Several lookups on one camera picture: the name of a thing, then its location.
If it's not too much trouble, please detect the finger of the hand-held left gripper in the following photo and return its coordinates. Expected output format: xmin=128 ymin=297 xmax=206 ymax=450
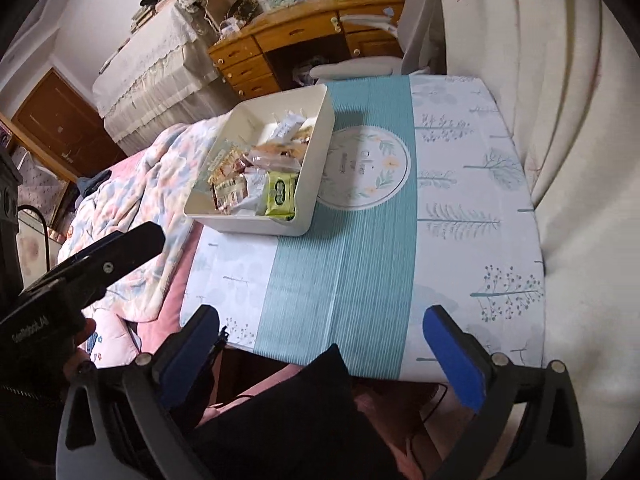
xmin=17 ymin=221 xmax=167 ymax=307

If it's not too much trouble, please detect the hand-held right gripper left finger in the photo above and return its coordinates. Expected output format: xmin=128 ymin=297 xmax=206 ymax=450
xmin=55 ymin=304 xmax=222 ymax=480

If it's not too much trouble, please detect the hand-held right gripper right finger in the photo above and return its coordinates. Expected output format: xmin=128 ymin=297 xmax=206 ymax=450
xmin=422 ymin=304 xmax=589 ymax=480

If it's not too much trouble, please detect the white plastic storage box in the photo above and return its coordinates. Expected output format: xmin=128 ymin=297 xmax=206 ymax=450
xmin=183 ymin=84 xmax=335 ymax=238

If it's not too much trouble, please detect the person's left forearm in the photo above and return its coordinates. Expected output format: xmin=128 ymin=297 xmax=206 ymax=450
xmin=0 ymin=355 xmax=73 ymax=480

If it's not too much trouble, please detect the person's left hand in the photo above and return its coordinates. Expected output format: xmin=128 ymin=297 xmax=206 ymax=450
xmin=61 ymin=318 xmax=98 ymax=387

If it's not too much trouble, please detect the pink bed sheet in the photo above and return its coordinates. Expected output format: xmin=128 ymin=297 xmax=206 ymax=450
xmin=87 ymin=152 xmax=451 ymax=480

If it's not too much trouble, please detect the floral quilted blanket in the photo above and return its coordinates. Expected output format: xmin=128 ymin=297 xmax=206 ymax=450
xmin=57 ymin=120 xmax=236 ymax=324

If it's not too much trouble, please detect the dark blue cloth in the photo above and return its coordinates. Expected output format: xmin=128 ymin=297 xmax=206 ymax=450
xmin=77 ymin=170 xmax=114 ymax=196

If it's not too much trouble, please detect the teal and white printed tablecloth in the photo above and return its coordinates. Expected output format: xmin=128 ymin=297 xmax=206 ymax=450
xmin=180 ymin=75 xmax=547 ymax=379

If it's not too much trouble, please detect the brown wooden door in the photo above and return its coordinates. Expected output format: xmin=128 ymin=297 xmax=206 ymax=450
xmin=12 ymin=67 xmax=129 ymax=182

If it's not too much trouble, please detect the orange striped snack packet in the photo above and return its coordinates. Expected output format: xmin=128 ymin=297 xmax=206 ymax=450
xmin=207 ymin=145 xmax=247 ymax=181

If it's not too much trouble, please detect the clear bread packet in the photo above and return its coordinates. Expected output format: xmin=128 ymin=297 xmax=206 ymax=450
xmin=250 ymin=140 xmax=307 ymax=172

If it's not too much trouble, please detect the cream lace furniture cover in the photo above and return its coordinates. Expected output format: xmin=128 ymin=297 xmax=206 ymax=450
xmin=91 ymin=0 xmax=227 ymax=144

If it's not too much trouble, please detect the small white snack packet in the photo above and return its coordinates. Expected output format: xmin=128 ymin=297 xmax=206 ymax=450
xmin=270 ymin=110 xmax=321 ymax=144

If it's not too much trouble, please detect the cream leaf-print curtain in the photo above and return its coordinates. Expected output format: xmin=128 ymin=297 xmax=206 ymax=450
xmin=430 ymin=0 xmax=640 ymax=480

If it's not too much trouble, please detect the trash bin with black bag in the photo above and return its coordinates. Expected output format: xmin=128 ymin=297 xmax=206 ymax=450
xmin=292 ymin=62 xmax=321 ymax=86

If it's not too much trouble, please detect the black patterned pouch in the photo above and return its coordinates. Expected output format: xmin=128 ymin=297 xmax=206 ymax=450
xmin=225 ymin=0 xmax=262 ymax=21

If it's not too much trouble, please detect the wooden desk with drawers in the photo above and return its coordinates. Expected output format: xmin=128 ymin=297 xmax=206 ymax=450
xmin=207 ymin=0 xmax=407 ymax=102

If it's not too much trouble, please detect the grey office chair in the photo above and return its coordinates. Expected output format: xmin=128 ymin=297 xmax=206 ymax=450
xmin=307 ymin=0 xmax=447 ymax=82

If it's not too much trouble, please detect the thin black cable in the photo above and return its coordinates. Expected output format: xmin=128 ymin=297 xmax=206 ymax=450
xmin=405 ymin=382 xmax=449 ymax=462

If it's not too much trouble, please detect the thick black cable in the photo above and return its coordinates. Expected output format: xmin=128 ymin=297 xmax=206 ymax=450
xmin=17 ymin=205 xmax=54 ymax=274

